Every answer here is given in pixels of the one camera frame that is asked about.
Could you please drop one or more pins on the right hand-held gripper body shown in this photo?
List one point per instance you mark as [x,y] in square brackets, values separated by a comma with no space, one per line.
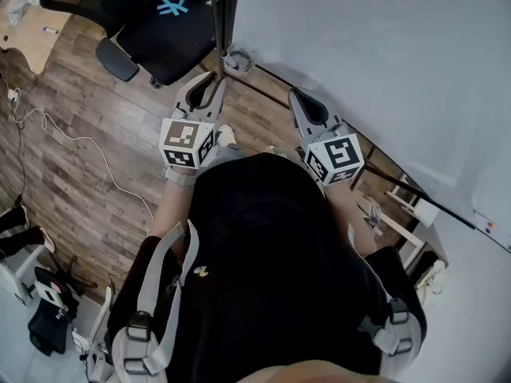
[339,156]

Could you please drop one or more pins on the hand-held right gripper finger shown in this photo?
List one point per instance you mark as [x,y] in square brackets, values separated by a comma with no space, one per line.
[325,112]
[298,112]

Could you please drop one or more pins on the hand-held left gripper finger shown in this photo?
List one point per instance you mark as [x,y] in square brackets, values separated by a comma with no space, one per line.
[217,100]
[187,92]

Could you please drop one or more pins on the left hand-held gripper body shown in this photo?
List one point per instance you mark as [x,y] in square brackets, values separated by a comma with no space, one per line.
[181,136]

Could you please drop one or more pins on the blue cap white marker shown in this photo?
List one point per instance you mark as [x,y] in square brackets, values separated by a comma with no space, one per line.
[50,30]

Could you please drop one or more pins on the person's right forearm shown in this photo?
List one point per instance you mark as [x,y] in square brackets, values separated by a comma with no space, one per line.
[351,218]

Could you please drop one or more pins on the person's left forearm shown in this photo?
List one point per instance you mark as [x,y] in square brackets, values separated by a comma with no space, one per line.
[171,206]

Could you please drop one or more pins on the person's white shoe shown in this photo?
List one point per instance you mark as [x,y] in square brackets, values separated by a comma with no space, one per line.
[226,134]

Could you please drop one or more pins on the person's grey trousers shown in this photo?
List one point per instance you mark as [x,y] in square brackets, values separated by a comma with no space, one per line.
[223,156]

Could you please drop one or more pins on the grey cloth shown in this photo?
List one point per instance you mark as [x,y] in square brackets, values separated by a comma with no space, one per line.
[372,215]

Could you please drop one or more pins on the black office chair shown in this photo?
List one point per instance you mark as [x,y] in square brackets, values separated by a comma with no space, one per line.
[159,26]

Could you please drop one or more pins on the white whiteboard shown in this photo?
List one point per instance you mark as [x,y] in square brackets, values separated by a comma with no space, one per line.
[379,54]

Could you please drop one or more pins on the black whiteboard stand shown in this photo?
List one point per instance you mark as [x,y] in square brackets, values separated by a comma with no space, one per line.
[223,18]

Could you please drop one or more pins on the blue tape cross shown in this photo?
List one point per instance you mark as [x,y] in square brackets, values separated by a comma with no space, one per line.
[173,6]

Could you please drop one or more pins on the white wooden stool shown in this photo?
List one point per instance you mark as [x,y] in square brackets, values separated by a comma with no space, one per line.
[411,222]

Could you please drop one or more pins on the person's black shirt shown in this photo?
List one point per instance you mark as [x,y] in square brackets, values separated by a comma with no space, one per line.
[259,261]

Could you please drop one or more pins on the wooden desk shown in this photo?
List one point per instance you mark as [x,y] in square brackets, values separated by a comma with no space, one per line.
[34,34]

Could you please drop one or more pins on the white charger plug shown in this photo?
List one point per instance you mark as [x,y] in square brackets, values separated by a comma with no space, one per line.
[14,94]

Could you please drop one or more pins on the white tag card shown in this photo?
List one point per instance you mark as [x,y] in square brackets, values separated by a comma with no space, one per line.
[48,293]

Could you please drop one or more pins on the white power strip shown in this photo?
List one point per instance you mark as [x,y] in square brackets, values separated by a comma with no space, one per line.
[93,345]

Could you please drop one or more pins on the black bag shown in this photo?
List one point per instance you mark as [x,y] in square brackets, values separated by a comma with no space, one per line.
[50,325]

